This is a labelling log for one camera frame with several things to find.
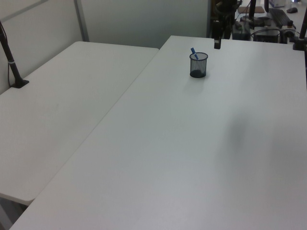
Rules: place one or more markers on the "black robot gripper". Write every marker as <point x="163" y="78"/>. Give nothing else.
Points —
<point x="225" y="7"/>

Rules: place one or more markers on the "blue and white marker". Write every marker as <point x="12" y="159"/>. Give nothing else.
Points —
<point x="194" y="53"/>

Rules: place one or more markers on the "black control box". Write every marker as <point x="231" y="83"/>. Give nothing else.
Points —
<point x="240" y="31"/>

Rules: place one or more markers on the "black monitor stand pole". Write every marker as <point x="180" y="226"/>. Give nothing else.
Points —
<point x="251" y="9"/>

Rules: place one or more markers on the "brown mouse pad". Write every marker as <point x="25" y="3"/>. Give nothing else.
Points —
<point x="258" y="10"/>

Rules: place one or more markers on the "black mesh pen cup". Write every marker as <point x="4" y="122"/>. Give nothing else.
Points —
<point x="198" y="68"/>

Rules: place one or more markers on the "grey metal equipment box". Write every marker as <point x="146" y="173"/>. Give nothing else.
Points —
<point x="266" y="33"/>

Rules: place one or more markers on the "thin black pole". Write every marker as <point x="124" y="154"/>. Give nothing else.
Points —
<point x="266" y="6"/>

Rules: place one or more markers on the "black computer keyboard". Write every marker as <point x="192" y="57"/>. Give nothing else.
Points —
<point x="279" y="16"/>

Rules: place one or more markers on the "emergency stop button box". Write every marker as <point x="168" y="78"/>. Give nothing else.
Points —
<point x="289" y="28"/>

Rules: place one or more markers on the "dark computer mouse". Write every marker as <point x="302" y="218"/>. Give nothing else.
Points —
<point x="292" y="10"/>

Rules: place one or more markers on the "black camera stand with clamp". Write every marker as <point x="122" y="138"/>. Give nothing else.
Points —
<point x="301" y="31"/>

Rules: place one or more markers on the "black camera stand with plate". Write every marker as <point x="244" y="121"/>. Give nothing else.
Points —
<point x="10" y="61"/>

